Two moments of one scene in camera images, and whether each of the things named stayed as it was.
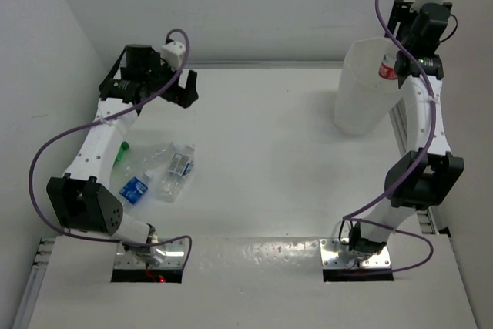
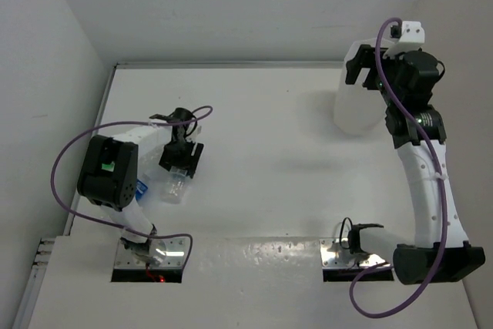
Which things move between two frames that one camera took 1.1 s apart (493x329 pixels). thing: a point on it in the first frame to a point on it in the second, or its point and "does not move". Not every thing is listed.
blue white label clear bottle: (173, 180) does not move
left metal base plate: (169, 255) does not move
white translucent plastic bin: (365, 99) does not move
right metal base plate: (337, 255) does not move
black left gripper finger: (190, 94) to (196, 154)
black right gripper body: (400, 12) to (388, 65)
